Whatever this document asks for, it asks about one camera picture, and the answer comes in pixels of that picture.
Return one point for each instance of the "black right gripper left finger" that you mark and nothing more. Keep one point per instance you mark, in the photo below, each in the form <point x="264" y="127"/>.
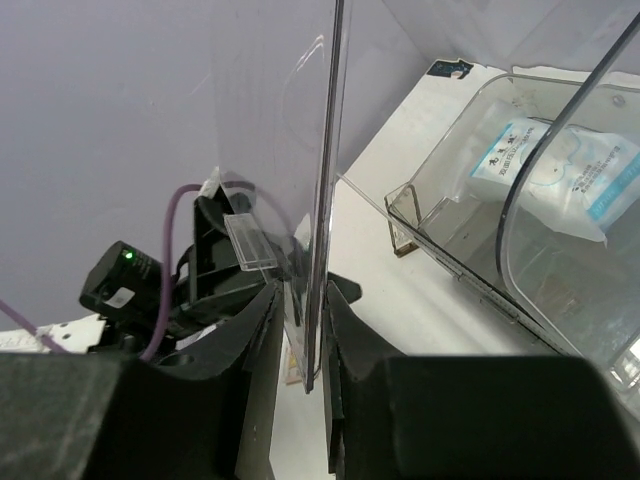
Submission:
<point x="205" y="412"/>

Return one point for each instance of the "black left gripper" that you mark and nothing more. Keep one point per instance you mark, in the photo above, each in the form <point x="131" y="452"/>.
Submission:
<point x="216" y="288"/>

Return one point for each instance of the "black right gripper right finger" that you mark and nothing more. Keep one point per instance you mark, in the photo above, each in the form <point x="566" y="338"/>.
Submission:
<point x="395" y="416"/>

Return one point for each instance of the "clear smoky makeup organizer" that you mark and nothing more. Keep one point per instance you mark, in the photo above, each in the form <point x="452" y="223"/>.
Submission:
<point x="329" y="130"/>

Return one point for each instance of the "white puffy cotton pad bag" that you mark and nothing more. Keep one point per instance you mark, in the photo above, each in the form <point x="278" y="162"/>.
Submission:
<point x="583" y="183"/>

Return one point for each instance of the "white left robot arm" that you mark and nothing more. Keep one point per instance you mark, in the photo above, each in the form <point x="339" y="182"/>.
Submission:
<point x="147" y="306"/>

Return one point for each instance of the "beige clear makeup compact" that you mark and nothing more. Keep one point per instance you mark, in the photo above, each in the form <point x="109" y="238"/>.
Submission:
<point x="402" y="243"/>

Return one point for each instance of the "blue label sticker left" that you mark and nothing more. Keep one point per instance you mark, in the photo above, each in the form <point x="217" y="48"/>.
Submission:
<point x="458" y="69"/>

